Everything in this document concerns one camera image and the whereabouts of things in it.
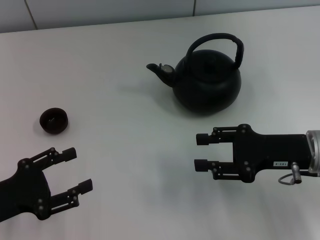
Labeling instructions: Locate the black round teapot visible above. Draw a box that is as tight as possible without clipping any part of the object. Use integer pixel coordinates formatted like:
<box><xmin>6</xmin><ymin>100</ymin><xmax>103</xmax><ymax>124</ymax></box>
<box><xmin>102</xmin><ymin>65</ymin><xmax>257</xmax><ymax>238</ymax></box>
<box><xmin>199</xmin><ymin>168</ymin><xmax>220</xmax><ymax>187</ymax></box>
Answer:
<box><xmin>146</xmin><ymin>32</ymin><xmax>245</xmax><ymax>116</ymax></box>

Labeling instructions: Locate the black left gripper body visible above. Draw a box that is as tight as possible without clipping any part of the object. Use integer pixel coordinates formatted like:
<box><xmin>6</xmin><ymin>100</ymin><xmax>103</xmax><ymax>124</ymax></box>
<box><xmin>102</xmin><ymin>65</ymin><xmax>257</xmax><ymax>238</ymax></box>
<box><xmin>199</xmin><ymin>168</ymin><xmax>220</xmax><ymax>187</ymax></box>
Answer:
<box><xmin>0</xmin><ymin>158</ymin><xmax>52</xmax><ymax>222</ymax></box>

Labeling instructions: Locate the small dark teacup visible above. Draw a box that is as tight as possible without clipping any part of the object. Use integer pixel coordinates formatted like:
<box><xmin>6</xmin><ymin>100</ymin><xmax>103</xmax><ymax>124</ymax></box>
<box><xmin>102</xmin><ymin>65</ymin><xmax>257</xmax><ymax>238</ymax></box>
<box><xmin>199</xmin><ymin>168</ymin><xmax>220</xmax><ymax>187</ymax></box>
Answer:
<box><xmin>39</xmin><ymin>107</ymin><xmax>69</xmax><ymax>135</ymax></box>

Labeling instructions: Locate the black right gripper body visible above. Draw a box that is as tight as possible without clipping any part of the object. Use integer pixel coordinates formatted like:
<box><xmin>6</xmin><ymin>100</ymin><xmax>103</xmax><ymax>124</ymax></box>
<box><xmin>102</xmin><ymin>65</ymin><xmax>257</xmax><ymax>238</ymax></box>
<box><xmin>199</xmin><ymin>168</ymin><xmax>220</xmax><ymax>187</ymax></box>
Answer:
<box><xmin>232</xmin><ymin>123</ymin><xmax>313</xmax><ymax>183</ymax></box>

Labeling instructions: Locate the right gripper cable with plug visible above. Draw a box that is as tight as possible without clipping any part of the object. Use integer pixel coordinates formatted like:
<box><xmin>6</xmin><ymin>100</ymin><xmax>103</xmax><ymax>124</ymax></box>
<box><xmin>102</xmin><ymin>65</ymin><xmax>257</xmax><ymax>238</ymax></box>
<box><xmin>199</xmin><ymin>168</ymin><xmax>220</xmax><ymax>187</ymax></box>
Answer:
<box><xmin>279</xmin><ymin>161</ymin><xmax>320</xmax><ymax>186</ymax></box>

